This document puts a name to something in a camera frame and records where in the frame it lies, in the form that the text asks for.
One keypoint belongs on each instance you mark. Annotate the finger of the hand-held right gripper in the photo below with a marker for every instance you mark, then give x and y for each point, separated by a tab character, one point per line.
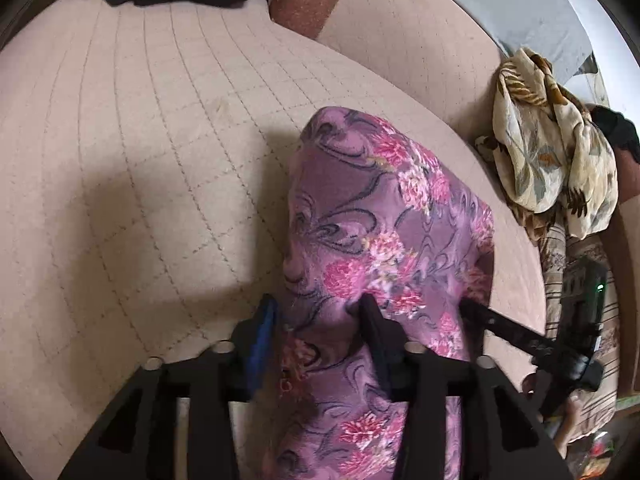
505	329

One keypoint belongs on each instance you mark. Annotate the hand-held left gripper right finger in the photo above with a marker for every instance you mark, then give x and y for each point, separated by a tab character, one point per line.
374	327

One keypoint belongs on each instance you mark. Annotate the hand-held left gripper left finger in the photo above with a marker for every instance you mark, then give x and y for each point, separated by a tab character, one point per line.
264	335

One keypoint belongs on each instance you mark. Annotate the purple floral cloth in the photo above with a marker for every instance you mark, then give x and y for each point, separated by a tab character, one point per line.
350	210

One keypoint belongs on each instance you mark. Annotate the person's right hand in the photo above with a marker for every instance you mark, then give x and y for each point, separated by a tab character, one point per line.
567	427

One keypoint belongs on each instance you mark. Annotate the beige leaf-print scarf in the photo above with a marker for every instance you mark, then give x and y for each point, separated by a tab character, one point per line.
545	150

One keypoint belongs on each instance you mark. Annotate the small black cloth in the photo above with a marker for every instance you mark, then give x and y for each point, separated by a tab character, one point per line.
617	127

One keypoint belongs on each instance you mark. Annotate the pink quilted mattress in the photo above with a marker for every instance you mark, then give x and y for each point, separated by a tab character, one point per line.
150	160

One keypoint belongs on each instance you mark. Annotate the pink quilted back cushion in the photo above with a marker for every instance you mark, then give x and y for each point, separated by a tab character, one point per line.
400	30

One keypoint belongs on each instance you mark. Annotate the grey sheet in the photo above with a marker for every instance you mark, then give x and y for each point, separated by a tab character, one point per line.
520	5

